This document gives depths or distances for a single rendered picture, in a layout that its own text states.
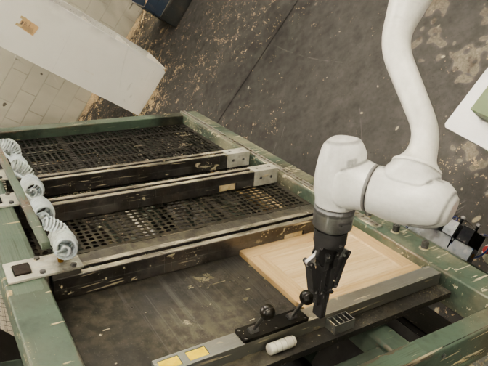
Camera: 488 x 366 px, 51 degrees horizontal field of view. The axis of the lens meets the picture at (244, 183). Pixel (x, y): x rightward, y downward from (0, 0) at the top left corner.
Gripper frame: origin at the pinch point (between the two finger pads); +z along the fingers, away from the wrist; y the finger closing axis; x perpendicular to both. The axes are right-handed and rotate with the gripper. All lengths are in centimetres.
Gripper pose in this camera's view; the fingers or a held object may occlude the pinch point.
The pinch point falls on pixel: (320, 303)
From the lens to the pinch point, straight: 128.2
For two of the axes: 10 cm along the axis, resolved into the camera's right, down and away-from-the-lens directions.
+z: -0.7, 9.2, 3.8
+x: -5.2, -3.6, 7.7
